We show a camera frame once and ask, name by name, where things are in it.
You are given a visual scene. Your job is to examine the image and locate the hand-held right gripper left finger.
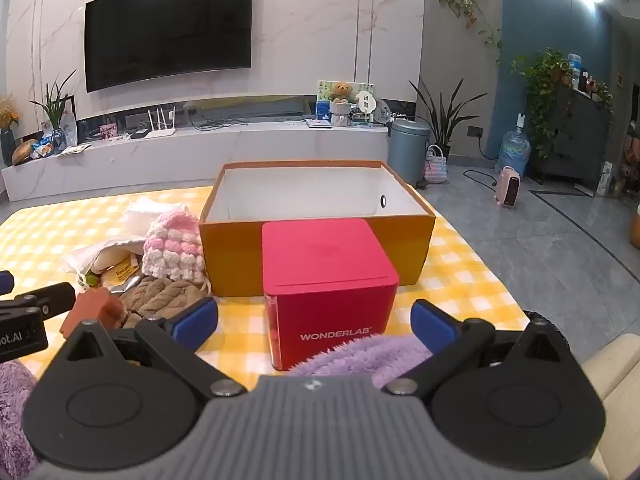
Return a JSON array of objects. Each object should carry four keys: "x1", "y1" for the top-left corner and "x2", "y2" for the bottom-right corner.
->
[{"x1": 49, "y1": 296, "x2": 247, "y2": 397}]

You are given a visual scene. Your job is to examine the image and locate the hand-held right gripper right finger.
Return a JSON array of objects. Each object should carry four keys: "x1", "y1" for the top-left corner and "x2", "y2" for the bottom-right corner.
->
[{"x1": 381, "y1": 298, "x2": 581, "y2": 397}]

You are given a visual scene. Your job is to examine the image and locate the orange cardboard box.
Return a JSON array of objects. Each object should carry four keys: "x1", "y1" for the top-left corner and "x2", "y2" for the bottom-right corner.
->
[{"x1": 199, "y1": 160, "x2": 437, "y2": 297}]

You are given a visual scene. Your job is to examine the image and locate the yellow foil snack packet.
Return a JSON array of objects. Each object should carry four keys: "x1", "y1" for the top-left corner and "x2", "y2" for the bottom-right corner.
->
[{"x1": 101, "y1": 254, "x2": 145, "y2": 295}]

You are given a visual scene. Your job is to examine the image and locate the white cloth bundle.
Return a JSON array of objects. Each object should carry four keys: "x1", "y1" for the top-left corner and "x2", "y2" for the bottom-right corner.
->
[{"x1": 122, "y1": 197, "x2": 189, "y2": 241}]

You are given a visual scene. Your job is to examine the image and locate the brown knitted scarf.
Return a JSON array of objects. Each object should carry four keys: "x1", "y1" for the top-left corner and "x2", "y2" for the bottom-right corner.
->
[{"x1": 119, "y1": 277, "x2": 214, "y2": 330}]

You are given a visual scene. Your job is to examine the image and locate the yellow checked mat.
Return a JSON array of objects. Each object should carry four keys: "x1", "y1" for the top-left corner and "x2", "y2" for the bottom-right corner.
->
[{"x1": 0, "y1": 185, "x2": 534, "y2": 397}]

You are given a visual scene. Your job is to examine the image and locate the brick red pouch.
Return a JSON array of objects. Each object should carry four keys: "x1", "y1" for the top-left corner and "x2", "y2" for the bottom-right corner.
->
[{"x1": 59, "y1": 287, "x2": 127, "y2": 337}]

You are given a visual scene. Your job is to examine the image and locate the pink white knitted hat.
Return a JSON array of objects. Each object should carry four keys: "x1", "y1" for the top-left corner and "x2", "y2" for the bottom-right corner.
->
[{"x1": 141, "y1": 211, "x2": 207, "y2": 286}]

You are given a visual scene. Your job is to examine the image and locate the purple fluffy fabric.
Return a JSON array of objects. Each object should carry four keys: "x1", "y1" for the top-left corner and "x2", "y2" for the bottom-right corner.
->
[
  {"x1": 0, "y1": 359, "x2": 42, "y2": 480},
  {"x1": 287, "y1": 334, "x2": 434, "y2": 392}
]

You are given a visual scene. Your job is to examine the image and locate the red square box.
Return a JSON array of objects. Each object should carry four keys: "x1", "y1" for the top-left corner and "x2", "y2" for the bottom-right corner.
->
[{"x1": 261, "y1": 218, "x2": 401, "y2": 372}]

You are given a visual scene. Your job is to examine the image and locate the pile of snack bags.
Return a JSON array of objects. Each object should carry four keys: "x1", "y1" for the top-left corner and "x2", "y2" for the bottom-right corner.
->
[{"x1": 12, "y1": 137, "x2": 92, "y2": 166}]

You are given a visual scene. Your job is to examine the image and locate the pink woven handbag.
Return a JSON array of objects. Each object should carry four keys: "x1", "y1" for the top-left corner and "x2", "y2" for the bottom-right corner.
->
[{"x1": 424, "y1": 144, "x2": 451, "y2": 189}]

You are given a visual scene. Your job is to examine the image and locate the pink space heater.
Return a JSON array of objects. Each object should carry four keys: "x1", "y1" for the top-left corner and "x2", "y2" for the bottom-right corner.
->
[{"x1": 492, "y1": 166, "x2": 521, "y2": 209}]

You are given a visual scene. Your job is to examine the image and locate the white television console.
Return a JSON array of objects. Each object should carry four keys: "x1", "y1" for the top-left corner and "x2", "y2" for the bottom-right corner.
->
[{"x1": 1, "y1": 121, "x2": 397, "y2": 204}]

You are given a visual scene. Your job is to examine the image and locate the yellow flowers in dark vase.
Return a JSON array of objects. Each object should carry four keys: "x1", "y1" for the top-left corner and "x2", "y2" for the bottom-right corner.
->
[{"x1": 0, "y1": 94, "x2": 21, "y2": 166}]

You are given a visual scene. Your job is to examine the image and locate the grey trash bin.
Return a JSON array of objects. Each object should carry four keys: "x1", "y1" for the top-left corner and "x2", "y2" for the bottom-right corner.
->
[{"x1": 387, "y1": 120, "x2": 432, "y2": 186}]

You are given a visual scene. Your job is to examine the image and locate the green plant in vase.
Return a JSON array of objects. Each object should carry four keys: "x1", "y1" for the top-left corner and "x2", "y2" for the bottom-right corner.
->
[{"x1": 30, "y1": 70, "x2": 79, "y2": 154}]

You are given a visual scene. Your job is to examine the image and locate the blue water jug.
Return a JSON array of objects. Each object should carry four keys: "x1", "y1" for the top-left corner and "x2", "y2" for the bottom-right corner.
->
[{"x1": 497, "y1": 112, "x2": 532, "y2": 177}]

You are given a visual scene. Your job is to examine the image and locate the white router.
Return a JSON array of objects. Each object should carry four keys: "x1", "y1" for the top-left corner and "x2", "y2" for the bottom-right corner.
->
[{"x1": 145, "y1": 105, "x2": 177, "y2": 139}]

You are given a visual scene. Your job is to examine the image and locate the cream sofa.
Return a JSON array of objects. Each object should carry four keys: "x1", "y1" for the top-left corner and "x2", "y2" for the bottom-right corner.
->
[{"x1": 575, "y1": 332, "x2": 640, "y2": 480}]

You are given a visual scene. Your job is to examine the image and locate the long-leaved potted plant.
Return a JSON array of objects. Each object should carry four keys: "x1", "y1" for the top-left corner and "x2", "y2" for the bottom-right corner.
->
[{"x1": 407, "y1": 79, "x2": 489, "y2": 162}]

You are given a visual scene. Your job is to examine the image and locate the white carton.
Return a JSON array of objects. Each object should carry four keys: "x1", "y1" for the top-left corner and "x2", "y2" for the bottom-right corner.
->
[{"x1": 597, "y1": 160, "x2": 614, "y2": 199}]

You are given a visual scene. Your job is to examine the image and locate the dark grey cabinet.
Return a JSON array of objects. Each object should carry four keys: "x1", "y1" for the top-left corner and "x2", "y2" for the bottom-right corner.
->
[{"x1": 530, "y1": 82, "x2": 617, "y2": 184}]

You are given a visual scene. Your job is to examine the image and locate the green white picture card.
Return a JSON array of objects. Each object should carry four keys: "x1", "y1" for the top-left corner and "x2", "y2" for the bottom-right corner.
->
[{"x1": 316, "y1": 80, "x2": 374, "y2": 121}]

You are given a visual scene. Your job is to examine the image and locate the cluttered shelf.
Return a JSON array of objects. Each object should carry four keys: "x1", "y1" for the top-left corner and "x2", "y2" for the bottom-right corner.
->
[{"x1": 612, "y1": 120, "x2": 640, "y2": 202}]

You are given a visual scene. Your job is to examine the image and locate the trailing pothos plant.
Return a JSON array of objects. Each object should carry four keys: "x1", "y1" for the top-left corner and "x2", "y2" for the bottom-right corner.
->
[{"x1": 510, "y1": 49, "x2": 574, "y2": 159}]

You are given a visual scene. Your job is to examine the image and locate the bottles on cabinet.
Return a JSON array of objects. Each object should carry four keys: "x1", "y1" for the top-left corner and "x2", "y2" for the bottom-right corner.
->
[{"x1": 567, "y1": 52, "x2": 602, "y2": 94}]

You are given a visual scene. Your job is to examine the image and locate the black flat television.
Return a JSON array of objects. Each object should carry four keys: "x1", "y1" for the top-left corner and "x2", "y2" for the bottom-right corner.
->
[{"x1": 83, "y1": 0, "x2": 254, "y2": 94}]

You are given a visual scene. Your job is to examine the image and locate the hanging vine plant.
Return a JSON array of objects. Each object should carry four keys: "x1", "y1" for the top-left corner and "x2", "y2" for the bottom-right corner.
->
[{"x1": 434, "y1": 0, "x2": 503, "y2": 64}]

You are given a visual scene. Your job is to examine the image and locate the white drawstring bag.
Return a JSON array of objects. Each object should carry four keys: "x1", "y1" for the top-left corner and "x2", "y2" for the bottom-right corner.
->
[{"x1": 61, "y1": 237, "x2": 149, "y2": 279}]

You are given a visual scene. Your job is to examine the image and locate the black power cable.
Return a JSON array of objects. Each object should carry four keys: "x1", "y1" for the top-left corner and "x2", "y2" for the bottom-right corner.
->
[{"x1": 462, "y1": 135, "x2": 501, "y2": 187}]

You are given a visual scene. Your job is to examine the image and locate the black console cables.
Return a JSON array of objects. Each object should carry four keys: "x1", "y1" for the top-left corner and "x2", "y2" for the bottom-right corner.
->
[{"x1": 187, "y1": 110, "x2": 249, "y2": 131}]

